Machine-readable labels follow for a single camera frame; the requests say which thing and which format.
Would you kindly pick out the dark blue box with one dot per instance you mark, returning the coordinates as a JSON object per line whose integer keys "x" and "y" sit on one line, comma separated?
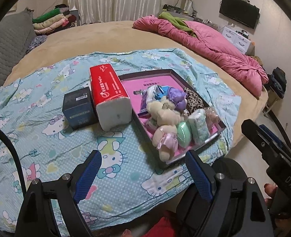
{"x": 78, "y": 108}

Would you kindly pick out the black bag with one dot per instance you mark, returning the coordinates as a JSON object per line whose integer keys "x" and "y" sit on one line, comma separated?
{"x": 279, "y": 79}

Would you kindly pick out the person's right hand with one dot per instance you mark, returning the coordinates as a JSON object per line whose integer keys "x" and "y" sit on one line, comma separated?
{"x": 269, "y": 192}

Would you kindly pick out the light blue cartoon printed blanket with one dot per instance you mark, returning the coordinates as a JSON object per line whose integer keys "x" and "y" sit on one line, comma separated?
{"x": 49, "y": 140}

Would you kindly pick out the stack of folded clothes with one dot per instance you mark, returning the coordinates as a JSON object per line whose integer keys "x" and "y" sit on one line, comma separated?
{"x": 51, "y": 22}

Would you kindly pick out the white curtain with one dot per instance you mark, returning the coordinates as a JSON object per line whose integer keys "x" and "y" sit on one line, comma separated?
{"x": 123, "y": 0}

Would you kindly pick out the dark patterned cloth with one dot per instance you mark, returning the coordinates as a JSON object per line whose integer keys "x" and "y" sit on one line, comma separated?
{"x": 36, "y": 43}

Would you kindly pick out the white purple cotton packet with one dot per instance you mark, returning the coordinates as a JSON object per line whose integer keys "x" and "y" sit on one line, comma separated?
{"x": 147, "y": 101}

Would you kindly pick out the dresser mirror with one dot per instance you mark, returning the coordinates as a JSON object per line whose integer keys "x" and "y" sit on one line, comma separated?
{"x": 186, "y": 5}

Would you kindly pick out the pink quilt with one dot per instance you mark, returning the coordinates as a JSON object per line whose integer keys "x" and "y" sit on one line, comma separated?
{"x": 222, "y": 54}

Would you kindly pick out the person's red clothing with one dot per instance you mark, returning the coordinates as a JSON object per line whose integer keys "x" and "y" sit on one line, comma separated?
{"x": 165, "y": 227}

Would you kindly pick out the green cloth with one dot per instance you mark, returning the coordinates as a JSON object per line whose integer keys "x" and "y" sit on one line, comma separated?
{"x": 175, "y": 21}

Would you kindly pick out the cream plush bear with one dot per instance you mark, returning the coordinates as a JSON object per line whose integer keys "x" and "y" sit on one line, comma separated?
{"x": 162, "y": 114}

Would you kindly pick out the purple scrunchie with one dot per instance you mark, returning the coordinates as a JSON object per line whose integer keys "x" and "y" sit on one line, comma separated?
{"x": 176, "y": 98}

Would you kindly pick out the plush bear with pink dress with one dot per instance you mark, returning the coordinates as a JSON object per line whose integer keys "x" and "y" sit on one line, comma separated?
{"x": 165, "y": 140}

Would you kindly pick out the cluttered dark dresser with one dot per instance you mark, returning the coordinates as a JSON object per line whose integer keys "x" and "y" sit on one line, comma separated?
{"x": 171, "y": 8}

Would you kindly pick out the pink box tray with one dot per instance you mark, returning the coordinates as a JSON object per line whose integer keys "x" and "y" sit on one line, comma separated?
{"x": 155, "y": 81}

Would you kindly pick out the white drawer cabinet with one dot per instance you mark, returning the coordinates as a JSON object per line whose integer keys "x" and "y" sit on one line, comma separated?
{"x": 234, "y": 38}

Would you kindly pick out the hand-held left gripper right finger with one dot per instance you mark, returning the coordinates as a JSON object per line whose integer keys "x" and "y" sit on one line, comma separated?
{"x": 199, "y": 177}

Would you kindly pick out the black wall television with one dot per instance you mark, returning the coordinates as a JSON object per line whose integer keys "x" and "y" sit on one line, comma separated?
{"x": 239, "y": 11}

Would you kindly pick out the grey quilted sofa cover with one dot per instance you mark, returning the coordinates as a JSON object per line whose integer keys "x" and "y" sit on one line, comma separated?
{"x": 7, "y": 49}

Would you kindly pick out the leopard print scrunchie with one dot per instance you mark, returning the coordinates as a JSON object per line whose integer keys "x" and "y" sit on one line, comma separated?
{"x": 193, "y": 101}

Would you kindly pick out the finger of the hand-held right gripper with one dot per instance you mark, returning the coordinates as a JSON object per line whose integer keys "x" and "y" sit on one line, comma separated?
{"x": 256, "y": 138}
{"x": 267, "y": 133}

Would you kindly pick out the red tissue pack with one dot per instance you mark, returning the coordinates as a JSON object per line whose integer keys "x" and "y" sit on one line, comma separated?
{"x": 108, "y": 86}

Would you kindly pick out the white green diaper packet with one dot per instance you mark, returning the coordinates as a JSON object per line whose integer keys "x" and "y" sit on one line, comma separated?
{"x": 198, "y": 126}

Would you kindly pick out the light blue soft packet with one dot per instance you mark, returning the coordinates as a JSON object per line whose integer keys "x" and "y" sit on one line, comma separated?
{"x": 151, "y": 124}

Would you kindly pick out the beige bed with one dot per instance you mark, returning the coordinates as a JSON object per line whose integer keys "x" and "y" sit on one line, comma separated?
{"x": 98, "y": 37}

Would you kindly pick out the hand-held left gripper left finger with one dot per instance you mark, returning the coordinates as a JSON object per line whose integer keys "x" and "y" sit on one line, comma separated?
{"x": 88, "y": 175}

